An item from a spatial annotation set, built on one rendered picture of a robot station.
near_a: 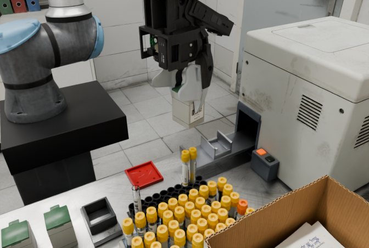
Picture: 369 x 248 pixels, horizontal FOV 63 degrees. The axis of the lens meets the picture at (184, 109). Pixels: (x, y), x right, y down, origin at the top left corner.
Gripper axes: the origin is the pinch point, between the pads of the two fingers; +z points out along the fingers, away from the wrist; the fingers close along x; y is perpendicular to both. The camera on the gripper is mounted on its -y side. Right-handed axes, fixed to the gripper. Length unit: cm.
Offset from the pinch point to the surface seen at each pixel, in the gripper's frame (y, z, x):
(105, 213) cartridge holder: 17.3, 21.0, -5.0
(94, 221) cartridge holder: 19.8, 21.0, -4.7
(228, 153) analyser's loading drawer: -11.7, 18.3, 1.4
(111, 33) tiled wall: -100, 54, -207
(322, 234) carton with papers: -5.1, 16.3, 26.6
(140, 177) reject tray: 5.9, 22.2, -9.6
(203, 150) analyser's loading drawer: -8.3, 18.4, -3.2
